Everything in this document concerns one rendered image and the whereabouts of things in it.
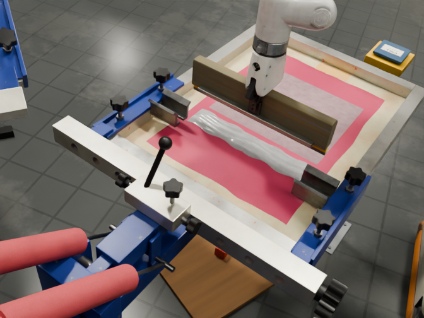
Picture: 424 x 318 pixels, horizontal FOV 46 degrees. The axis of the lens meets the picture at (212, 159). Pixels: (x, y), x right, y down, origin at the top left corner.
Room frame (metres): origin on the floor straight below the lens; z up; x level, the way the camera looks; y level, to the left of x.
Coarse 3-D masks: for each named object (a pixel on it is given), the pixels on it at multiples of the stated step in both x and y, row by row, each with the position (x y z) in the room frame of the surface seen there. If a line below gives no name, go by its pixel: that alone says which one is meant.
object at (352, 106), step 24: (312, 96) 1.20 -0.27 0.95; (336, 96) 1.21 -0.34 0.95; (360, 96) 1.23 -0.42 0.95; (360, 120) 1.11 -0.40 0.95; (288, 144) 0.97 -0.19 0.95; (336, 144) 0.99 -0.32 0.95; (240, 168) 0.86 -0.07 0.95; (264, 168) 0.87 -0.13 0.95; (240, 192) 0.78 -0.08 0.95; (264, 192) 0.79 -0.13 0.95; (288, 192) 0.80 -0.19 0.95; (288, 216) 0.73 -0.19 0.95
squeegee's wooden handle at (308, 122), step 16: (208, 64) 1.01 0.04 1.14; (192, 80) 1.03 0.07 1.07; (208, 80) 1.01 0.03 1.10; (224, 80) 0.98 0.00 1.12; (240, 80) 0.97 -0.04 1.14; (224, 96) 0.98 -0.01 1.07; (240, 96) 0.96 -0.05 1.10; (272, 96) 0.92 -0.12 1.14; (272, 112) 0.91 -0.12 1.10; (288, 112) 0.89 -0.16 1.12; (304, 112) 0.87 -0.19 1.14; (320, 112) 0.88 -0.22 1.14; (288, 128) 0.89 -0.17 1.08; (304, 128) 0.87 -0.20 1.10; (320, 128) 0.85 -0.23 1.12; (320, 144) 0.84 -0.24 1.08
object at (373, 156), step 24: (240, 48) 1.37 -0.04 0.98; (312, 48) 1.41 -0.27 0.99; (360, 72) 1.33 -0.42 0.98; (384, 72) 1.32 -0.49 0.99; (408, 96) 1.21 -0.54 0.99; (144, 120) 0.98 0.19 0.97; (408, 120) 1.13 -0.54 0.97; (120, 144) 0.85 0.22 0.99; (384, 144) 0.98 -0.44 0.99; (168, 168) 0.79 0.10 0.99; (240, 216) 0.68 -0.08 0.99; (288, 240) 0.63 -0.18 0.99
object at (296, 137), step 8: (200, 88) 1.00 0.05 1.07; (216, 96) 0.98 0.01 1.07; (232, 104) 0.95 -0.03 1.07; (248, 112) 0.93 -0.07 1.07; (256, 120) 0.92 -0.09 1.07; (264, 120) 0.91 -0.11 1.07; (272, 128) 0.89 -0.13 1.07; (280, 128) 0.89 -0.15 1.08; (288, 136) 0.87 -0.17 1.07; (296, 136) 0.86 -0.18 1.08; (304, 144) 0.85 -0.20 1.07; (312, 144) 0.85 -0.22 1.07
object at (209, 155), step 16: (288, 64) 1.35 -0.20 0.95; (304, 64) 1.36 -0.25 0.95; (288, 80) 1.26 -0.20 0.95; (304, 80) 1.27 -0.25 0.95; (288, 96) 1.18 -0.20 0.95; (192, 112) 1.05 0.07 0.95; (224, 112) 1.07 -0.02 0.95; (176, 128) 0.97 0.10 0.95; (192, 128) 0.98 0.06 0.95; (256, 128) 1.02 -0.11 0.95; (176, 144) 0.91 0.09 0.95; (192, 144) 0.92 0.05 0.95; (208, 144) 0.93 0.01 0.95; (224, 144) 0.94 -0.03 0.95; (176, 160) 0.86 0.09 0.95; (192, 160) 0.86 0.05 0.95; (208, 160) 0.87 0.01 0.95; (224, 160) 0.88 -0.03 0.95; (208, 176) 0.82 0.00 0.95
